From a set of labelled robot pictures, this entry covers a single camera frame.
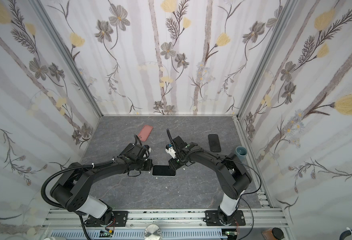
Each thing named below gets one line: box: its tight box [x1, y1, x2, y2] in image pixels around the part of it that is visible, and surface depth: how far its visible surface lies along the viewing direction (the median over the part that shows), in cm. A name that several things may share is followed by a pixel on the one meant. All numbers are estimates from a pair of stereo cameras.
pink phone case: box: [138, 125, 154, 142], surface depth 113 cm
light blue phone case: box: [151, 164, 177, 177], surface depth 91 cm
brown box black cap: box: [261, 227, 285, 240], surface depth 64 cm
